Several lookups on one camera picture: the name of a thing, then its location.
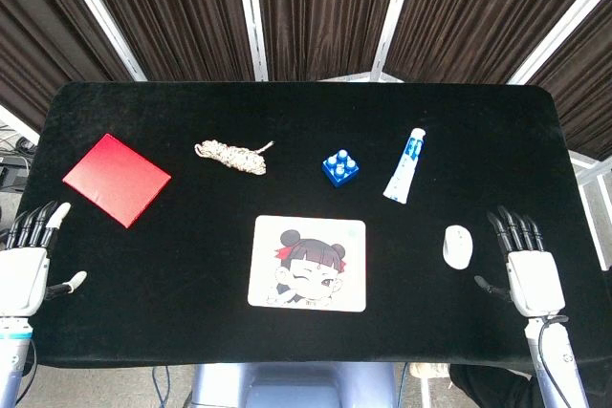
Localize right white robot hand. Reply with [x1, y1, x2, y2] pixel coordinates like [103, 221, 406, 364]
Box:
[473, 205, 568, 319]

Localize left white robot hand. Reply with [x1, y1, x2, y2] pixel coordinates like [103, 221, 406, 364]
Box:
[0, 201, 89, 318]

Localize white computer mouse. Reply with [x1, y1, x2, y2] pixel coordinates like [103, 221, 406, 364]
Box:
[442, 225, 474, 270]

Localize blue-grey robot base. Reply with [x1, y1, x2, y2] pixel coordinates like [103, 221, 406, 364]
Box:
[188, 362, 398, 408]

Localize cartoon girl mouse pad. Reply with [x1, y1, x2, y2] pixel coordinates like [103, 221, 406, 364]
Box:
[247, 215, 367, 313]

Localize black fabric heap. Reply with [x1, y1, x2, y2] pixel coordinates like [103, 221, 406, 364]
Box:
[448, 363, 544, 408]

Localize beige shoe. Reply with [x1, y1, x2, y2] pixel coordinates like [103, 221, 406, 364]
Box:
[409, 362, 451, 379]

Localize red hardcover notebook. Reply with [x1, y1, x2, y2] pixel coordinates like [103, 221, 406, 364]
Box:
[61, 133, 173, 229]

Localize black velvet tablecloth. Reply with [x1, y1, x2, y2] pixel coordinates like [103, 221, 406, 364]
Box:
[18, 81, 601, 371]

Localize white and blue tube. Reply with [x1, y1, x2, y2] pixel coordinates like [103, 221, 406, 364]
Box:
[382, 127, 427, 205]

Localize dark brown curtain panel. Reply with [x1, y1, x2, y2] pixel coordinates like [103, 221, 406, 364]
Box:
[382, 0, 612, 84]
[0, 0, 133, 132]
[74, 0, 254, 83]
[528, 0, 612, 161]
[252, 0, 405, 83]

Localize blue building block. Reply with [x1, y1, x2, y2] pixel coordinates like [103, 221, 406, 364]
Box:
[321, 148, 361, 189]

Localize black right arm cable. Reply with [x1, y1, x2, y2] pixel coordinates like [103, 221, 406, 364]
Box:
[536, 315, 571, 383]

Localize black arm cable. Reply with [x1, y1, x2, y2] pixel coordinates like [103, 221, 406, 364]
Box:
[536, 315, 571, 383]
[13, 339, 38, 405]

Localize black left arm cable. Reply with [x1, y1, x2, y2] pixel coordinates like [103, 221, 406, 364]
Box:
[13, 339, 38, 405]

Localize white metal side frame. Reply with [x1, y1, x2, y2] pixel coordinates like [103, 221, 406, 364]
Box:
[568, 149, 612, 271]

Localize white metal frame post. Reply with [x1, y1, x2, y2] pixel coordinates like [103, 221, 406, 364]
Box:
[232, 0, 270, 83]
[507, 0, 612, 86]
[51, 0, 148, 83]
[370, 0, 418, 83]
[0, 104, 42, 145]

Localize blue cable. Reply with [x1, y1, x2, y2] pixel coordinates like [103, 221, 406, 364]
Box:
[398, 362, 411, 408]
[151, 365, 172, 408]

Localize coiled beige rope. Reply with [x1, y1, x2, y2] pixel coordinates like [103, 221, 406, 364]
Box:
[193, 139, 275, 177]

